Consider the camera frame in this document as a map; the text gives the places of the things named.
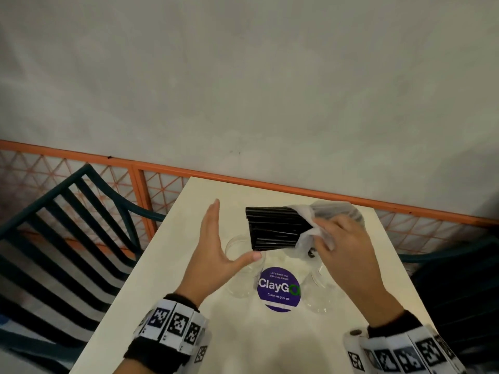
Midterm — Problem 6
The person's left hand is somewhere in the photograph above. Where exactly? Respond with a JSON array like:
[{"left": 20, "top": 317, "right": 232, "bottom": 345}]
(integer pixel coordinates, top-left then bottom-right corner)
[{"left": 174, "top": 198, "right": 263, "bottom": 309}]

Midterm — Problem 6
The person's right hand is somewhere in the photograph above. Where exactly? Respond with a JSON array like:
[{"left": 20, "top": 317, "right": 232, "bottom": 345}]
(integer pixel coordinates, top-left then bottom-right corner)
[{"left": 311, "top": 213, "right": 405, "bottom": 329}]

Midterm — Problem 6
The clear plastic jar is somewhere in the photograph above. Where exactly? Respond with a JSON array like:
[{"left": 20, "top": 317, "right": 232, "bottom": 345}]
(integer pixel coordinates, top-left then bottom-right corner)
[
  {"left": 224, "top": 234, "right": 268, "bottom": 299},
  {"left": 300, "top": 260, "right": 345, "bottom": 314}
]

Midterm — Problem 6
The clear plastic bag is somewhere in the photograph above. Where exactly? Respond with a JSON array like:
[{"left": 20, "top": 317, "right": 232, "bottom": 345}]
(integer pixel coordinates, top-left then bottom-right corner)
[{"left": 287, "top": 199, "right": 365, "bottom": 260}]

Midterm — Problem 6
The black straw bundle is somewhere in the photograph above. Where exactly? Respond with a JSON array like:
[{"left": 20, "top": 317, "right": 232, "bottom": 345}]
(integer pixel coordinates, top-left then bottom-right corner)
[{"left": 245, "top": 206, "right": 315, "bottom": 252}]

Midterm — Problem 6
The person's left forearm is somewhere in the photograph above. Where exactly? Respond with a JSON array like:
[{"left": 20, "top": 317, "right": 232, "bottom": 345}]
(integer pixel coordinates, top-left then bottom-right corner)
[{"left": 112, "top": 360, "right": 156, "bottom": 374}]

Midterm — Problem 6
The black white marker wristband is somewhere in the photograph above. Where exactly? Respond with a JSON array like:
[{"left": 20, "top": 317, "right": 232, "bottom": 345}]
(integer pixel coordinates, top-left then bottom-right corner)
[
  {"left": 343, "top": 310, "right": 467, "bottom": 374},
  {"left": 124, "top": 293, "right": 212, "bottom": 374}
]

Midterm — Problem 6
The round purple sticker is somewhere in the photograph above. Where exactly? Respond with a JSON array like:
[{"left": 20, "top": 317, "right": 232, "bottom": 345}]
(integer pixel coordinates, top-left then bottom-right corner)
[{"left": 257, "top": 266, "right": 301, "bottom": 313}]

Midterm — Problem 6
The dark green slatted chair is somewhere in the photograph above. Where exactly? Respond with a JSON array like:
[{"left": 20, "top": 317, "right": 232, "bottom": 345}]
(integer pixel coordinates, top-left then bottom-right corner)
[
  {"left": 397, "top": 229, "right": 499, "bottom": 359},
  {"left": 0, "top": 164, "right": 166, "bottom": 363}
]

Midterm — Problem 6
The orange mesh fence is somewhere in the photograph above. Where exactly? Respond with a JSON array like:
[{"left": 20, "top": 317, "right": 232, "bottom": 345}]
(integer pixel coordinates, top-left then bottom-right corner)
[{"left": 0, "top": 140, "right": 499, "bottom": 261}]

